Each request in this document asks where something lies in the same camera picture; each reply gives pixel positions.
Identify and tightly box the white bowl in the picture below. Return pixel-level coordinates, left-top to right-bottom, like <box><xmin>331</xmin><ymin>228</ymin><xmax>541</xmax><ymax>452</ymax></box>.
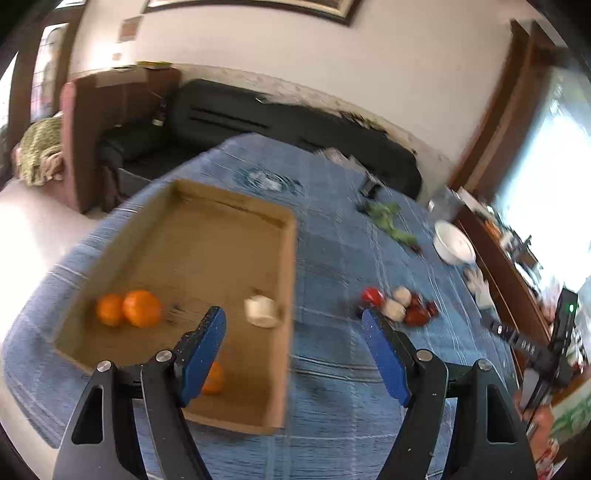
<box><xmin>433</xmin><ymin>220</ymin><xmax>476</xmax><ymax>266</ymax></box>

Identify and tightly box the blue checked tablecloth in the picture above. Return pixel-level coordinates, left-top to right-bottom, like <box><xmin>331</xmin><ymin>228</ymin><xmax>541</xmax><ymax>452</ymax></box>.
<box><xmin>2</xmin><ymin>133</ymin><xmax>532</xmax><ymax>480</ymax></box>

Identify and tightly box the green leafy vegetable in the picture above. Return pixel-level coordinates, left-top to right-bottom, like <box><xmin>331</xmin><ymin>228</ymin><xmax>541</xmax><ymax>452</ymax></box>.
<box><xmin>358</xmin><ymin>201</ymin><xmax>419</xmax><ymax>246</ymax></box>

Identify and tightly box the black sofa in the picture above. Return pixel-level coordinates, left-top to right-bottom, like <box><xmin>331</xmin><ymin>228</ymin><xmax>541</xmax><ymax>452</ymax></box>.
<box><xmin>95</xmin><ymin>78</ymin><xmax>423</xmax><ymax>200</ymax></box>

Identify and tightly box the small orange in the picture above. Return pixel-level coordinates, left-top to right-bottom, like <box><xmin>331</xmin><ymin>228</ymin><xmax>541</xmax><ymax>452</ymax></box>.
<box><xmin>96</xmin><ymin>294</ymin><xmax>126</xmax><ymax>328</ymax></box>
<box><xmin>202</xmin><ymin>362</ymin><xmax>226</xmax><ymax>396</ymax></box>

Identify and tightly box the paper wall note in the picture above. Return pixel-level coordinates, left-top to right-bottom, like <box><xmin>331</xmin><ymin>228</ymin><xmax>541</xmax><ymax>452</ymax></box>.
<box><xmin>117</xmin><ymin>16</ymin><xmax>142</xmax><ymax>43</ymax></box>

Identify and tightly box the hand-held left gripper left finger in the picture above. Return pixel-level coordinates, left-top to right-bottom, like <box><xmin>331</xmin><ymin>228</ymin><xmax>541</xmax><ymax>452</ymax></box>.
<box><xmin>52</xmin><ymin>305</ymin><xmax>227</xmax><ymax>480</ymax></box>

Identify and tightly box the large orange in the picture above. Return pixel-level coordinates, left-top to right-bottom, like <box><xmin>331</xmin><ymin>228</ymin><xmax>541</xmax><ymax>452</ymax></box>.
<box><xmin>123</xmin><ymin>290</ymin><xmax>163</xmax><ymax>329</ymax></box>

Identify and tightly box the brown wooden cabinet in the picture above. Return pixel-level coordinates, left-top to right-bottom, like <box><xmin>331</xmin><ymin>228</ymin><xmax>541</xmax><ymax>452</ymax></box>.
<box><xmin>59</xmin><ymin>67</ymin><xmax>182</xmax><ymax>214</ymax></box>

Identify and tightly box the green knitted blanket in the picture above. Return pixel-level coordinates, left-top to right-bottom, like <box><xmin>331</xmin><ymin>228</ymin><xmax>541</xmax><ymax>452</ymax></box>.
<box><xmin>13</xmin><ymin>115</ymin><xmax>65</xmax><ymax>187</ymax></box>

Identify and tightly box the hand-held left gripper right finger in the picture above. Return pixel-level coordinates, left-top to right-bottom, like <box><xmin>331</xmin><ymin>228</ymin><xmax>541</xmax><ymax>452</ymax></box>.
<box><xmin>361</xmin><ymin>308</ymin><xmax>539</xmax><ymax>480</ymax></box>

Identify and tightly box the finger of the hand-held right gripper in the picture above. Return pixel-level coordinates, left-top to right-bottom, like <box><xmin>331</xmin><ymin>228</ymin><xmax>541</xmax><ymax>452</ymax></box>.
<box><xmin>480</xmin><ymin>315</ymin><xmax>556</xmax><ymax>371</ymax></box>

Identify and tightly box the shallow cardboard box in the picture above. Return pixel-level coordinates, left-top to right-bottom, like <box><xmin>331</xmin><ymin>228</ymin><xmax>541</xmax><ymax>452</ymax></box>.
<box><xmin>52</xmin><ymin>178</ymin><xmax>299</xmax><ymax>436</ymax></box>

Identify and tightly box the white cup in box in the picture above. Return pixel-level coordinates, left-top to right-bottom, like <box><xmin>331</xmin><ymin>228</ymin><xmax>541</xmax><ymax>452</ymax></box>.
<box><xmin>244</xmin><ymin>294</ymin><xmax>282</xmax><ymax>329</ymax></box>

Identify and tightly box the clear glass jar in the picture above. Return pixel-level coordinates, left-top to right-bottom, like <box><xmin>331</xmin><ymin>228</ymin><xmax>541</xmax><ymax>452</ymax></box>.
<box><xmin>427</xmin><ymin>185</ymin><xmax>461</xmax><ymax>221</ymax></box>

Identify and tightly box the white glove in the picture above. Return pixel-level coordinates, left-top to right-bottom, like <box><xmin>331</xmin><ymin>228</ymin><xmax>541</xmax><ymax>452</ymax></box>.
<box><xmin>463</xmin><ymin>268</ymin><xmax>496</xmax><ymax>309</ymax></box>

